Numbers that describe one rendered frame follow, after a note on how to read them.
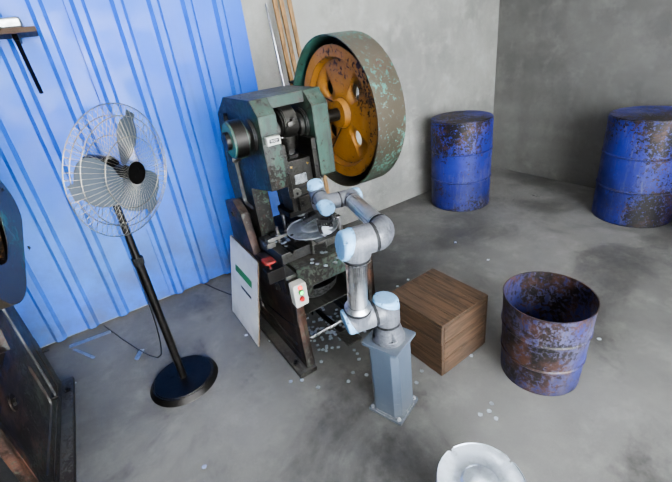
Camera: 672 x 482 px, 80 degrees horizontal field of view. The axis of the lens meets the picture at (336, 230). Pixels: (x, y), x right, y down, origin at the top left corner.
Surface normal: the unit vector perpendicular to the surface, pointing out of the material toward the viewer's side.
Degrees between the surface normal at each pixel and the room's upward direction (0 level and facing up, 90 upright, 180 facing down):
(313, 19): 90
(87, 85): 90
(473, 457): 0
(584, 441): 0
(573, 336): 92
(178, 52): 90
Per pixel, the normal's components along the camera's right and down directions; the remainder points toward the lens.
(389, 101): 0.52, 0.14
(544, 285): -0.33, 0.42
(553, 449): -0.12, -0.89
